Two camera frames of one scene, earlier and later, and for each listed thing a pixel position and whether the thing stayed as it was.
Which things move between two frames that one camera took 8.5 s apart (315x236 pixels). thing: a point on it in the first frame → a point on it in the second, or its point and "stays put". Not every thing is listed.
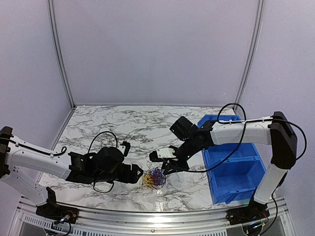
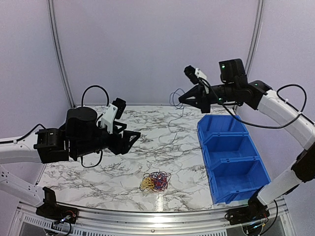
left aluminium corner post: (61, 51) stays put
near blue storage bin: (235, 181) stays put
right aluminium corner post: (253, 52) stays put
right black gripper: (176, 167) → (201, 101)
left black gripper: (126, 178) → (124, 146)
